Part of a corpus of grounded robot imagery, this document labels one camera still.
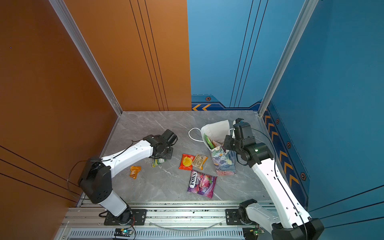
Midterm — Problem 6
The tan cracker packet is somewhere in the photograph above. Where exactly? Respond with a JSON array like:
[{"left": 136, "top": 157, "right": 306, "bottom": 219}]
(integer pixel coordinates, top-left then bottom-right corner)
[{"left": 192, "top": 154, "right": 208, "bottom": 170}]

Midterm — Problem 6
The green Lays chips bag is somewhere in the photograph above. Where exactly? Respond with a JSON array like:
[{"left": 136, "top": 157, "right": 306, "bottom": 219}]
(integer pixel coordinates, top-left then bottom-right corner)
[{"left": 204, "top": 134, "right": 216, "bottom": 150}]

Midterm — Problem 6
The black mounting plate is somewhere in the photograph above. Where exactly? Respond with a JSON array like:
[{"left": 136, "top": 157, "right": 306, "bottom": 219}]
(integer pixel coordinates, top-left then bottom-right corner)
[
  {"left": 224, "top": 208, "right": 268, "bottom": 226},
  {"left": 104, "top": 209, "right": 147, "bottom": 227}
]

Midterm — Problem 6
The purple Fox's candy bag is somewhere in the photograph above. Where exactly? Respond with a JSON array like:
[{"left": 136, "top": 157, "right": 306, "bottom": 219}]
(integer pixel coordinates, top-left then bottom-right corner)
[{"left": 187, "top": 170, "right": 217, "bottom": 199}]

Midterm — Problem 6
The floral paper gift bag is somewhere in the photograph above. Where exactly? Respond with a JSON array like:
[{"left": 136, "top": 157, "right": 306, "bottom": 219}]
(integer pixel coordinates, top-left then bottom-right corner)
[{"left": 188, "top": 120, "right": 237, "bottom": 176}]

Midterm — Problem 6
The right aluminium corner post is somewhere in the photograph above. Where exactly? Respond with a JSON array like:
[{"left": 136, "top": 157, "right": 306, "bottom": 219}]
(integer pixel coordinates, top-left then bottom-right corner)
[{"left": 258, "top": 0, "right": 319, "bottom": 117}]

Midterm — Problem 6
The purple grape snack bag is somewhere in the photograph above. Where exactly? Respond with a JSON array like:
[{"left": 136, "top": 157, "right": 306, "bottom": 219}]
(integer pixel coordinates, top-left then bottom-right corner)
[{"left": 212, "top": 141, "right": 222, "bottom": 148}]

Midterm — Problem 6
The left green circuit board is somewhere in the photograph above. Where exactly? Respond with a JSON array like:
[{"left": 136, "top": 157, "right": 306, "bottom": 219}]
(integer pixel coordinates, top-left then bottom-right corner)
[{"left": 114, "top": 228, "right": 135, "bottom": 240}]

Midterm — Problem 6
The green white snack packet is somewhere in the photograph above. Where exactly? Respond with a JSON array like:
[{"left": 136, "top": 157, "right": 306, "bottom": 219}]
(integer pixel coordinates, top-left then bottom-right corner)
[{"left": 152, "top": 159, "right": 167, "bottom": 168}]

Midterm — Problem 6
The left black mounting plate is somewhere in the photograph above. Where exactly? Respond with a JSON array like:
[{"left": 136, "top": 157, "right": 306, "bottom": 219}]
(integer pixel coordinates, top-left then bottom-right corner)
[{"left": 104, "top": 209, "right": 147, "bottom": 227}]

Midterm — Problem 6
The right circuit board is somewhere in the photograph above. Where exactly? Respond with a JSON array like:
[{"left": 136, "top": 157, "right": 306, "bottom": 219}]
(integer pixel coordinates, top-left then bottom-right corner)
[{"left": 242, "top": 228, "right": 265, "bottom": 240}]

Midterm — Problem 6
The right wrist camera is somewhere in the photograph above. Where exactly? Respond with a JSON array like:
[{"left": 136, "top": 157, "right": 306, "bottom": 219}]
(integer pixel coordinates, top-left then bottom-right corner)
[{"left": 233, "top": 118, "right": 256, "bottom": 140}]

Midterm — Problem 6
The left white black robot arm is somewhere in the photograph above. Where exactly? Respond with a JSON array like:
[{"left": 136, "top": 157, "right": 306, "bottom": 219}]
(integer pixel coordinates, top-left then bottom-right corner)
[{"left": 78, "top": 130, "right": 178, "bottom": 225}]

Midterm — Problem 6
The aluminium corner post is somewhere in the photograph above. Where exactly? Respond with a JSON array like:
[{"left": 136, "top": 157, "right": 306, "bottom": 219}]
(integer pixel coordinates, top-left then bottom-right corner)
[
  {"left": 258, "top": 0, "right": 319, "bottom": 117},
  {"left": 49, "top": 0, "right": 123, "bottom": 117}
]

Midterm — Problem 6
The small orange candy packet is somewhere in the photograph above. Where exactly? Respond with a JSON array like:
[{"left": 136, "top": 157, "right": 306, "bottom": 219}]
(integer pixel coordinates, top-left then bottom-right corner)
[{"left": 130, "top": 166, "right": 142, "bottom": 180}]

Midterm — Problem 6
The left aluminium corner post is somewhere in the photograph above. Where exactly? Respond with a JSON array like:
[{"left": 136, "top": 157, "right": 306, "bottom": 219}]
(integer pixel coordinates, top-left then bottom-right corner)
[{"left": 49, "top": 0, "right": 123, "bottom": 117}]

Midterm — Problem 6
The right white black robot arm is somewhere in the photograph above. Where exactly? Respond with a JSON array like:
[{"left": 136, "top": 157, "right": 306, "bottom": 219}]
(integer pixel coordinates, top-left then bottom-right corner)
[{"left": 224, "top": 135, "right": 325, "bottom": 240}]

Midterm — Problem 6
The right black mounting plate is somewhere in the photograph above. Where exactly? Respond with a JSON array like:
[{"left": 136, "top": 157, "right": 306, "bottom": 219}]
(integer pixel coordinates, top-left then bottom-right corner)
[{"left": 224, "top": 208, "right": 268, "bottom": 226}]

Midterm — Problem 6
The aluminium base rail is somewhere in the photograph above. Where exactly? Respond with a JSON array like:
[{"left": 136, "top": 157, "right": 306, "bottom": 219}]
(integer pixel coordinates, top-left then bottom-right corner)
[{"left": 56, "top": 201, "right": 277, "bottom": 240}]

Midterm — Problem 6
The red yellow snack packet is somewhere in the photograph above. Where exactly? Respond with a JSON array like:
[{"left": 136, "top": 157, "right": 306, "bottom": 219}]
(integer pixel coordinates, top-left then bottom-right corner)
[{"left": 179, "top": 154, "right": 195, "bottom": 171}]

